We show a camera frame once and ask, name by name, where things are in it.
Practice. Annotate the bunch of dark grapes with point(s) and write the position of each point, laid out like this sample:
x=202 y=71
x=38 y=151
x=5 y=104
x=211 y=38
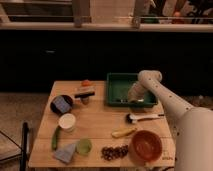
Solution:
x=111 y=153

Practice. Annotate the white cup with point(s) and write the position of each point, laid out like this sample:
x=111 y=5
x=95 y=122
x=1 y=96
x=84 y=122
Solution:
x=67 y=122

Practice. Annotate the black pole stand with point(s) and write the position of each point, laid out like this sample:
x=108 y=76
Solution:
x=23 y=159

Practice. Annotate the blue cloth in bowl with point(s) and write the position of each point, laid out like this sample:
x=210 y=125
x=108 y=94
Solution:
x=62 y=104

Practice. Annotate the orange bowl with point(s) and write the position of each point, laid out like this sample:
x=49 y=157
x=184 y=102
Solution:
x=145 y=146

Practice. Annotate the grey blue sponge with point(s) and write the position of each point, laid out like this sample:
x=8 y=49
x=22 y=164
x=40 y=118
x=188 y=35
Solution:
x=66 y=153

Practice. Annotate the yellow banana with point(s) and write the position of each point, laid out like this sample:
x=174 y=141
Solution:
x=123 y=132

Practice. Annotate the green cucumber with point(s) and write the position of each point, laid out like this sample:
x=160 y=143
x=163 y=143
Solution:
x=54 y=142

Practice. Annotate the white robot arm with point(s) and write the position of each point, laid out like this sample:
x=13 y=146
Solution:
x=194 y=141

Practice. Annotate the green round lid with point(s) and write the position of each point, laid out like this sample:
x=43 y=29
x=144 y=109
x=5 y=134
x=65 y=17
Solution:
x=84 y=146

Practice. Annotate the orange fruit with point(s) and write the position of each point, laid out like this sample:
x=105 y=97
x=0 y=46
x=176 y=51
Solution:
x=86 y=83

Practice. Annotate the green plastic tray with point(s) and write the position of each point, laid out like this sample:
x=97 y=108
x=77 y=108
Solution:
x=118 y=85

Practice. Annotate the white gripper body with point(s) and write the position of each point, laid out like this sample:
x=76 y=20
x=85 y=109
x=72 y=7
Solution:
x=136 y=92

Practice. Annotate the black bowl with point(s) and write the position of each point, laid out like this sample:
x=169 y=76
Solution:
x=57 y=112

